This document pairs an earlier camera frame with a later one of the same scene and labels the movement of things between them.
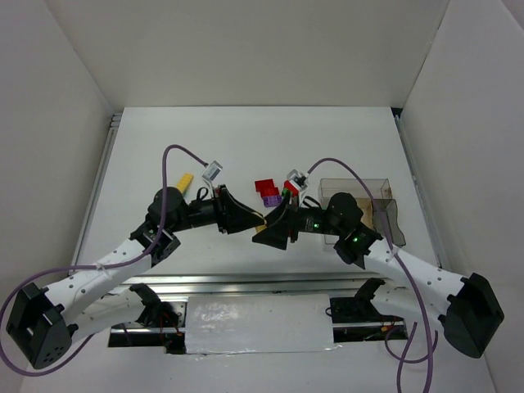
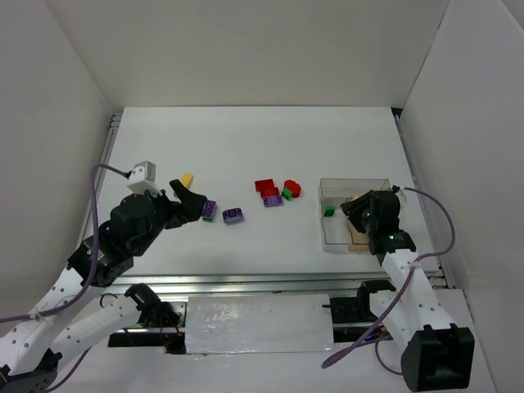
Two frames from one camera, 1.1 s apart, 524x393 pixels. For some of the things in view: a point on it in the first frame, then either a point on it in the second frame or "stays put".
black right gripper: x=292 y=223 -> x=356 y=211
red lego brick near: x=269 y=191 stays put
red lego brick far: x=266 y=188 stays put
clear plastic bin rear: x=363 y=191 stays put
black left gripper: x=222 y=210 -> x=172 y=208
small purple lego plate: x=272 y=201 stays put
